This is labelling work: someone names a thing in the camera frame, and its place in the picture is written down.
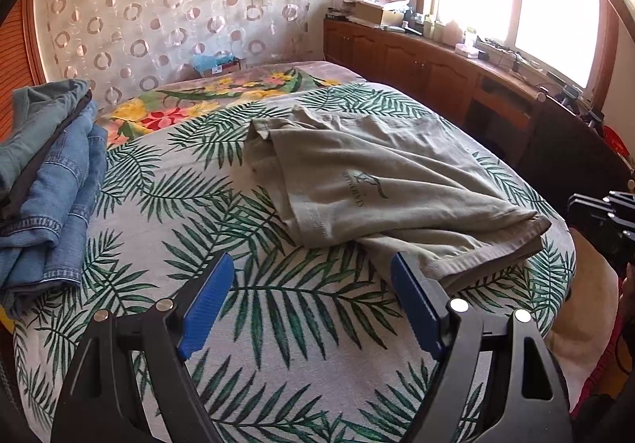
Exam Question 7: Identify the box of blue tissues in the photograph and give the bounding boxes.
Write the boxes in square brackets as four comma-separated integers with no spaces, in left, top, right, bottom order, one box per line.
[192,52,245,77]

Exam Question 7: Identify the palm leaf print blanket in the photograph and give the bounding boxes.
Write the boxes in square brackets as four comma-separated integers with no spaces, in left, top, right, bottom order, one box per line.
[12,81,577,443]

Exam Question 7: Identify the wooden slatted wardrobe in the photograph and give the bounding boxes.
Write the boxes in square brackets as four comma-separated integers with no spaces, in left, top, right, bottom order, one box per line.
[0,0,49,92]

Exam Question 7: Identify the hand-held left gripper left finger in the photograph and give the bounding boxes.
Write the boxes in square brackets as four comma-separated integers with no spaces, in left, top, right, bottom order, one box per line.
[50,252,236,443]

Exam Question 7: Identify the long wooden cabinet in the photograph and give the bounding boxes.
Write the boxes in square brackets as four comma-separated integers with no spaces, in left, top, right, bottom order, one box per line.
[322,16,546,167]

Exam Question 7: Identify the sheer circle pattern curtain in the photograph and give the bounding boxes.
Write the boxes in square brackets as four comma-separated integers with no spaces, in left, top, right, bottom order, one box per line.
[32,0,321,107]

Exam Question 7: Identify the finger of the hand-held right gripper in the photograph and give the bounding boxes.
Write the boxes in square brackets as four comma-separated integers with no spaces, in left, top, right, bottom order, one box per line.
[568,193,616,231]

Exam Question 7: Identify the grey pants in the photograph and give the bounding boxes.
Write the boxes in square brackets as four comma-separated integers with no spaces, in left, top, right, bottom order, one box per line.
[243,104,553,296]

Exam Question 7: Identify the blue denim folded jeans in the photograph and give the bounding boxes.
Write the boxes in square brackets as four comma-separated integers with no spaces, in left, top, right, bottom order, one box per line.
[0,100,108,321]

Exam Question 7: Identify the faded teal folded jeans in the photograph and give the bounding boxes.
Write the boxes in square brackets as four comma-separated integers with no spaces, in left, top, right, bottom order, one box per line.
[0,78,95,208]

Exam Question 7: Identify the black chair back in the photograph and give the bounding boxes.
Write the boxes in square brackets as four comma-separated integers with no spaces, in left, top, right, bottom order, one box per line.
[525,98,634,206]

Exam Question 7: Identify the red cloth item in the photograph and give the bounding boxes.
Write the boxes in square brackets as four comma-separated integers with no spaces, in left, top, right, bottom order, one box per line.
[602,125,632,160]

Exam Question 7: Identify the cardboard box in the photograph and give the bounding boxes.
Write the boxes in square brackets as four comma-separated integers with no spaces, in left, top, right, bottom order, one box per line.
[354,0,406,28]

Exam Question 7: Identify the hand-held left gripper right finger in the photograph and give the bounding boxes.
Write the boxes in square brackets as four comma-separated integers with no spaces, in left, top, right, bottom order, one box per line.
[390,251,572,443]

